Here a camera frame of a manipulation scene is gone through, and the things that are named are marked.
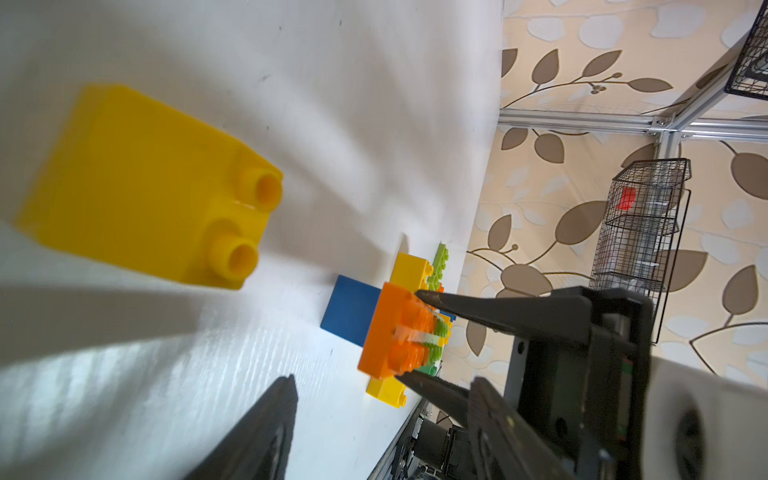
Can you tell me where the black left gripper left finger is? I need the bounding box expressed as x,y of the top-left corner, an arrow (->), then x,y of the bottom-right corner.
186,375 -> 298,479

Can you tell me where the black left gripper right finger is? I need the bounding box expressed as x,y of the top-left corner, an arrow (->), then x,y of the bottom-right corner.
468,377 -> 574,479

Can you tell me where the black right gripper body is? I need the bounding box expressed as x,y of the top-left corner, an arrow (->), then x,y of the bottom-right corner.
504,288 -> 653,479

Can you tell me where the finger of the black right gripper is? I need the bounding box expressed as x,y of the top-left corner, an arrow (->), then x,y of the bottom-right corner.
416,287 -> 594,345
397,371 -> 470,428

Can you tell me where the lime green lego brick long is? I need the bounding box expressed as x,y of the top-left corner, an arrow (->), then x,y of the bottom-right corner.
418,243 -> 453,376

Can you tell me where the orange lego brick long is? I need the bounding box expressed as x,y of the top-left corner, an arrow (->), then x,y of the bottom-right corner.
358,283 -> 449,380

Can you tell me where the blue lego brick base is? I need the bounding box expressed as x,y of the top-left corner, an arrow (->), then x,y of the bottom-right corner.
319,274 -> 457,349

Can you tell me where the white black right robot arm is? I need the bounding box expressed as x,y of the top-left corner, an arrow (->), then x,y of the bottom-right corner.
403,287 -> 655,479

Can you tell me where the yellow lego brick centre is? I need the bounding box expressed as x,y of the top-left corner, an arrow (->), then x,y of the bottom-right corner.
366,377 -> 407,408

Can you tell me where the yellow lego brick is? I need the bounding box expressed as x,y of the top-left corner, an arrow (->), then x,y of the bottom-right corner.
366,377 -> 407,408
15,85 -> 283,290
390,253 -> 434,293

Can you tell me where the yellow lego brick upper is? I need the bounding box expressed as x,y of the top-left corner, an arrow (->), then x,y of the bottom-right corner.
390,253 -> 434,293

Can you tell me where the yellow lego brick left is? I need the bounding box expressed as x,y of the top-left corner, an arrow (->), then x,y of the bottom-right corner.
15,85 -> 283,290

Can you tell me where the black wire basket right wall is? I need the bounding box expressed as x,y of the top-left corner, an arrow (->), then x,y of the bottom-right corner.
589,158 -> 692,345

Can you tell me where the black wire basket wall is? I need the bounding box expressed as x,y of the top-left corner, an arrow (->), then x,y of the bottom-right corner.
724,1 -> 768,101
589,158 -> 692,345

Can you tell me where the aluminium frame corner post right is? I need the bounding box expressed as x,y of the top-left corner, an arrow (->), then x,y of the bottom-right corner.
653,60 -> 761,159

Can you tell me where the aluminium frame back crossbar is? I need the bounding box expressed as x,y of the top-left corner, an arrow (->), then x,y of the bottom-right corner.
498,109 -> 767,143

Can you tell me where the black wire basket back wall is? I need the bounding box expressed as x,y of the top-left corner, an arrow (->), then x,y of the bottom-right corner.
724,1 -> 768,101

